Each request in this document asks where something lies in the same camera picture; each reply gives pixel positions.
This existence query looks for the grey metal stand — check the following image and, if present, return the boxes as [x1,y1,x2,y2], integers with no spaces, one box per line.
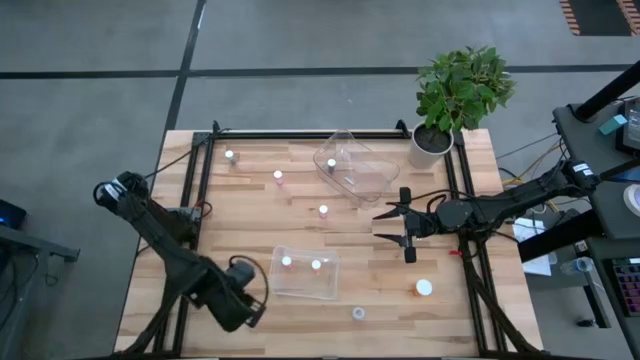
[0,223,81,360]

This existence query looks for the dark monitor screen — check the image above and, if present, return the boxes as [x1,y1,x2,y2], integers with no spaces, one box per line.
[615,97,640,156]

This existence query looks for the white paper sheets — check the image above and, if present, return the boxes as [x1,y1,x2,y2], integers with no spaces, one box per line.
[512,217,559,278]

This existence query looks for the black floor cable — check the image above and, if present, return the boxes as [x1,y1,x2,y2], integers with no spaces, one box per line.
[494,131,560,161]

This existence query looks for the orange striped dark rug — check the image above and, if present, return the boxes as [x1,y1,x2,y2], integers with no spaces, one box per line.
[558,0,640,37]

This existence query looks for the small teal box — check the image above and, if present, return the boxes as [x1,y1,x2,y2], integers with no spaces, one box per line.
[598,113,629,136]

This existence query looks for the black aluminium extrusion frame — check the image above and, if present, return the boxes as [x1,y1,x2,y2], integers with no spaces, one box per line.
[114,119,546,360]

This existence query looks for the backlit black keyboard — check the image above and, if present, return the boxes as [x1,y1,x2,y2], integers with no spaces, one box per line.
[603,256,640,319]

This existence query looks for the black device with blue light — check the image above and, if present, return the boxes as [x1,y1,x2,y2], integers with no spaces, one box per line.
[0,198,28,230]

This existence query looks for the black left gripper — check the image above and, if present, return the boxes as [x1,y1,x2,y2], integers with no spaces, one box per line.
[197,276,267,334]

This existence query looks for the dark device with blue screen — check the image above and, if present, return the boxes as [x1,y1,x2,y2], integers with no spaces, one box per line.
[599,159,640,184]

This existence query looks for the clear plastic bin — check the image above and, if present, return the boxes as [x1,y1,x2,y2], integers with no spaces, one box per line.
[267,244,341,301]
[312,129,401,210]

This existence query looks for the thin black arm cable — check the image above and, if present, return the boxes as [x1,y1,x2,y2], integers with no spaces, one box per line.
[143,127,237,179]

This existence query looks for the green potted plant white pot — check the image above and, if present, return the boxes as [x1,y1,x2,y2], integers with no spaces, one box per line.
[407,45,517,171]

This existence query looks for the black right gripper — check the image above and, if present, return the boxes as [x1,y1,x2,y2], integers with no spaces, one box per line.
[372,186,442,265]

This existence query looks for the clear plastic water bottle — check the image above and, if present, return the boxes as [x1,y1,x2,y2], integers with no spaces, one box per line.
[559,256,596,277]

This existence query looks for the white tape roll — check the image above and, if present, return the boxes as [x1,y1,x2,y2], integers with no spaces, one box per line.
[622,182,640,218]

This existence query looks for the dark grey side desk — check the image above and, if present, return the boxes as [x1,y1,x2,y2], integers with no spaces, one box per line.
[517,97,640,360]

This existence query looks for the yellow floor cable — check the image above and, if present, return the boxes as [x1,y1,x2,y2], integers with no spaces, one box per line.
[502,142,564,214]

